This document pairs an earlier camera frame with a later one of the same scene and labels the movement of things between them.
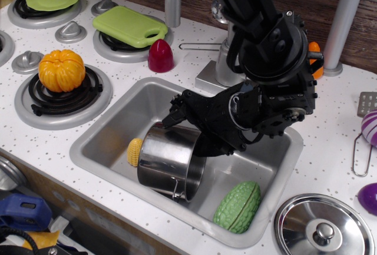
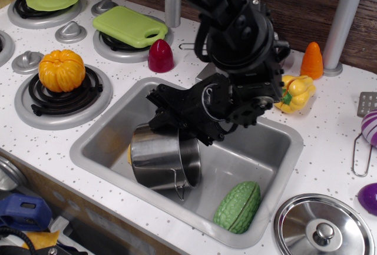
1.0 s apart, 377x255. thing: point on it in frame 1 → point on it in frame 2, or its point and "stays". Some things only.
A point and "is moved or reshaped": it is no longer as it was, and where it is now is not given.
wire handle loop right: x=353 y=161 stays
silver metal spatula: x=367 y=103 stays
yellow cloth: x=42 y=239 stays
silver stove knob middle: x=70 y=32 stays
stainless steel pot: x=168 y=161 is moved or reshaped
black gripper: x=211 y=115 → x=200 y=110
